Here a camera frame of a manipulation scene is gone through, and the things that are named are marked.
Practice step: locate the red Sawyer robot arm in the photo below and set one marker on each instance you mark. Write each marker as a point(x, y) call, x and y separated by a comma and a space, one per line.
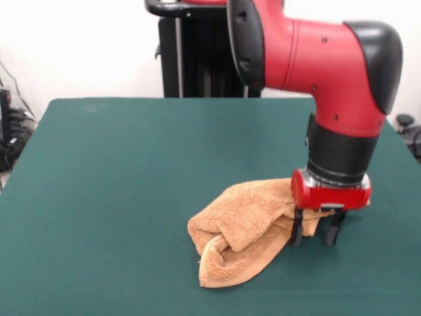
point(312, 56)

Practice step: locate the black office chair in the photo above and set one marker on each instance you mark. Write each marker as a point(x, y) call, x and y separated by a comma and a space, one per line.
point(405, 120)

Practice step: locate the orange terry towel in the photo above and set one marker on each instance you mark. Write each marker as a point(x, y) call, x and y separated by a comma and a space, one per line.
point(243, 210)

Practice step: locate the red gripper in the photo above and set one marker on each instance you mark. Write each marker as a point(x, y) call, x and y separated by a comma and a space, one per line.
point(329, 197)

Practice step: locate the dark green table cloth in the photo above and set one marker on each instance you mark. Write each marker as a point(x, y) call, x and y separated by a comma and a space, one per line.
point(65, 197)

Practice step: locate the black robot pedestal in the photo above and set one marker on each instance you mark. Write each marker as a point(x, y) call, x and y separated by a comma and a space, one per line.
point(197, 59)

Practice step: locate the black electronics box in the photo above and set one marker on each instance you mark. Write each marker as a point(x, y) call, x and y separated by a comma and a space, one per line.
point(5, 105)

